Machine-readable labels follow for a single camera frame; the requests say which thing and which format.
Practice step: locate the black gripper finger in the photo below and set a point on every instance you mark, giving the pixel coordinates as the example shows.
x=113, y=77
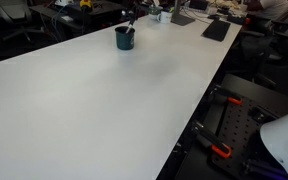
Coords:
x=127, y=16
x=135, y=15

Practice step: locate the white marker pen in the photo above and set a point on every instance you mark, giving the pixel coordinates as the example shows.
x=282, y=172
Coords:
x=128, y=28

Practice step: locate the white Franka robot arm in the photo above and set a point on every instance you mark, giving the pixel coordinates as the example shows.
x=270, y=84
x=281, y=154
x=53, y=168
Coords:
x=284, y=140

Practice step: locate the dark teal speckled mug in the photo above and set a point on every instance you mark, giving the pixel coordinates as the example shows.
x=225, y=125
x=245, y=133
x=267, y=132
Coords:
x=124, y=41

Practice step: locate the black background desk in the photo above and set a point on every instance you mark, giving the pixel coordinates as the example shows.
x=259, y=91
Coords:
x=100, y=10

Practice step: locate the white coffee mug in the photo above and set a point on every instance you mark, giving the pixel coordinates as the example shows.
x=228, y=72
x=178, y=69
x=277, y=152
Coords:
x=165, y=17

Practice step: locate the grey monitor stand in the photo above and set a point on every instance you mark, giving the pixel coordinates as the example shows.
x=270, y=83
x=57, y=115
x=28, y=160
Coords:
x=181, y=19

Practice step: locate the dark laptop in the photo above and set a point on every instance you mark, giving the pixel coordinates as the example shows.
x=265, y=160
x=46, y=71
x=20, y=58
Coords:
x=198, y=5

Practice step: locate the black computer mouse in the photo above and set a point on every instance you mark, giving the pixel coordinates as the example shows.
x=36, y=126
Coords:
x=213, y=16

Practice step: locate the black keyboard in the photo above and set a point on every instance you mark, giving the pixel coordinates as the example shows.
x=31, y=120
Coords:
x=216, y=30

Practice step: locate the black box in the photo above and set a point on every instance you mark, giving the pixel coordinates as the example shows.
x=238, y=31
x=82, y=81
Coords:
x=236, y=19

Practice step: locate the grey office chair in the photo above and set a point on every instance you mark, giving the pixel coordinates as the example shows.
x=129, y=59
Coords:
x=14, y=10

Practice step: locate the person in white shirt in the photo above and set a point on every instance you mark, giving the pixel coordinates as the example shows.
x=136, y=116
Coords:
x=274, y=6

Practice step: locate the black perforated mounting board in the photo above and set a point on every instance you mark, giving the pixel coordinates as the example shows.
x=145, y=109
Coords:
x=239, y=128

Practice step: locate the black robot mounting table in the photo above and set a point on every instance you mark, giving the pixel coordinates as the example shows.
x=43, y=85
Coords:
x=270, y=96

